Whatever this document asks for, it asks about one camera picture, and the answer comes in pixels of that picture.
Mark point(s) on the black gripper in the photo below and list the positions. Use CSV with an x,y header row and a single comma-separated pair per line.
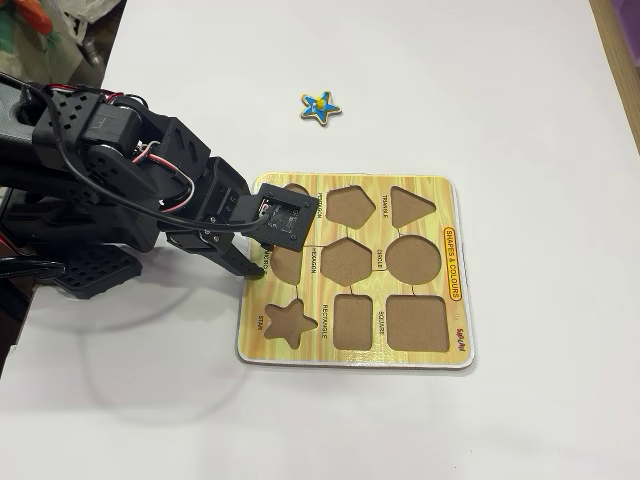
x,y
226,250

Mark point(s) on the blue star puzzle piece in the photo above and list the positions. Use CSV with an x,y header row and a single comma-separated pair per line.
x,y
320,107

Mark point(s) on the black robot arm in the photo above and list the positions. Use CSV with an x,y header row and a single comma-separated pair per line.
x,y
75,125

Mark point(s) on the wooden shape puzzle board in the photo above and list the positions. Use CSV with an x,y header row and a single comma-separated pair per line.
x,y
350,270

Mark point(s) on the orange object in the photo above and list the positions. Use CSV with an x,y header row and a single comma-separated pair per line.
x,y
37,15

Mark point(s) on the purple object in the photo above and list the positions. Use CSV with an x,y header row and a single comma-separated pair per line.
x,y
627,20

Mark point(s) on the black grid clamp plate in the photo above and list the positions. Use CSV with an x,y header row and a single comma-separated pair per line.
x,y
95,272

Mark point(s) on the metal knob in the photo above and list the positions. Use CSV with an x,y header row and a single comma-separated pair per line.
x,y
95,55

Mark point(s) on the beige patterned cloth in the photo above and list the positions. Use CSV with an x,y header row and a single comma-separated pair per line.
x,y
45,65

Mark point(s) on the white plastic bag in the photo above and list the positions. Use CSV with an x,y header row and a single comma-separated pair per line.
x,y
80,10

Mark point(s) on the light wooden ledge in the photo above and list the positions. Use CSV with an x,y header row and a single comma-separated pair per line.
x,y
617,85

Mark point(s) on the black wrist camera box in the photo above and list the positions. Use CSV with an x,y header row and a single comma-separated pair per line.
x,y
287,215

